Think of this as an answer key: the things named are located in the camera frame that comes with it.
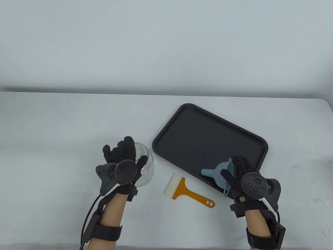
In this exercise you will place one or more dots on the person's left hand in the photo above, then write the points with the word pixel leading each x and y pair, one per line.
pixel 121 153

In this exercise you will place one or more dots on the person's right hand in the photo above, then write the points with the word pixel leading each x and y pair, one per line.
pixel 240 169

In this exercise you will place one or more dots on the blue plastic funnel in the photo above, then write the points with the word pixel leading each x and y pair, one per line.
pixel 219 174

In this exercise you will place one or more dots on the black food tray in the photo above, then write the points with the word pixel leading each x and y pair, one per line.
pixel 197 138

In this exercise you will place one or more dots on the person's left forearm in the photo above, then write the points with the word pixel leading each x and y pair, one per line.
pixel 110 218

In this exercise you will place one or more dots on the person's right forearm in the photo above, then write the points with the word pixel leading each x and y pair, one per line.
pixel 257 222

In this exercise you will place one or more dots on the grey tracking controller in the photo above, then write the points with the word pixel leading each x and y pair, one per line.
pixel 125 173
pixel 255 185

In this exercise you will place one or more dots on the clear glass jar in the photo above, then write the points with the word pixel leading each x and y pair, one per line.
pixel 145 169

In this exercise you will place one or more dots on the black wrist sensor box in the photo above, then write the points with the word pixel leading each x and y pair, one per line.
pixel 89 229
pixel 278 233

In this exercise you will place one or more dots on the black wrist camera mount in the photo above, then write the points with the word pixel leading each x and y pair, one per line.
pixel 131 194
pixel 239 208

